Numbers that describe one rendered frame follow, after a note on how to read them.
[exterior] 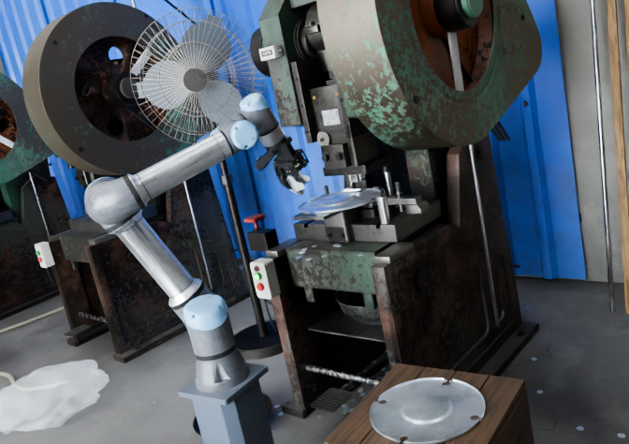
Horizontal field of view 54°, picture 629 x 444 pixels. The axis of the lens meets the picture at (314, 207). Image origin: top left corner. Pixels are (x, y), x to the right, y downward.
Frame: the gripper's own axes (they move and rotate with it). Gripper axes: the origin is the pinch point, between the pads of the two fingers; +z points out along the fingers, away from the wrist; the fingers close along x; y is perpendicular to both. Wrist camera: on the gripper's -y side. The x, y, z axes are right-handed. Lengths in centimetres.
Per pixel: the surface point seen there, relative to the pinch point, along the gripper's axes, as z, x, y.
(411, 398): 37, -44, 44
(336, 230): 21.3, 4.2, 1.7
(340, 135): -2.8, 25.7, 4.4
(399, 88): -28, 4, 47
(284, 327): 47, -19, -23
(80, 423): 63, -68, -116
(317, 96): -15.3, 31.9, -1.9
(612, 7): 20, 128, 71
